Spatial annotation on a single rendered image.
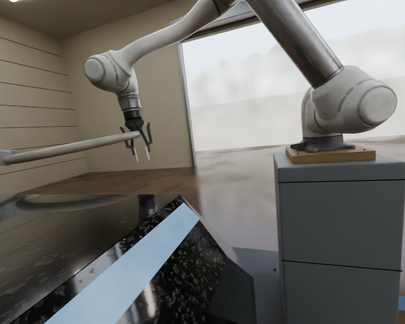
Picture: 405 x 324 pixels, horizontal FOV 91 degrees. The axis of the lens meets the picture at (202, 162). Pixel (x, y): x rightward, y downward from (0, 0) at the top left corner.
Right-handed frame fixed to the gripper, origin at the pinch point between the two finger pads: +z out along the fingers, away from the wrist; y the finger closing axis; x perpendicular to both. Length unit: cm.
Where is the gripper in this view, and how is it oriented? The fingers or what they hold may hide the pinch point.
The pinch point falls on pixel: (141, 154)
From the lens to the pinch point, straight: 97.3
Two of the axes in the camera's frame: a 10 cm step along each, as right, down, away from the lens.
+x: 3.5, 1.4, -9.3
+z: 1.7, 9.6, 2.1
